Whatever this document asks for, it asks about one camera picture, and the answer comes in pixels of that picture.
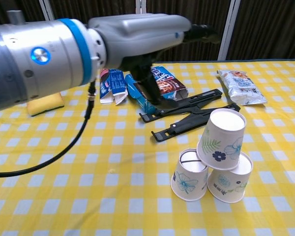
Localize blue chocolate cookie box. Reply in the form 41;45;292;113
124;65;189;114

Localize white paper cup green flowers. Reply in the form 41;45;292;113
206;152;254;204

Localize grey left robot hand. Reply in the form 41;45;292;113
87;13;221;106

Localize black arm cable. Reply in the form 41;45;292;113
0;80;97;178

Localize yellow checkered tablecloth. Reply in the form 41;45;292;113
0;58;295;236

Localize white snack bag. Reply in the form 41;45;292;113
216;69;268;106

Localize paper cup with navy flower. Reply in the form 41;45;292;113
196;109;247;171

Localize tall blue snack carton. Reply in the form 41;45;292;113
99;68;129;106

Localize yellow sponge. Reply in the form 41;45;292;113
27;92;65;117

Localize black folding stand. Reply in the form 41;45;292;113
139;88;241;143

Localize white partition post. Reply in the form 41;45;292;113
135;0;148;16
38;0;56;22
217;0;236;61

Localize paper cup with black-lined base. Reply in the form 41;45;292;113
170;148;209;202

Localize dark corrugated partition panel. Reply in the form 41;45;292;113
146;0;231;62
226;0;295;61
49;0;138;22
0;0;50;25

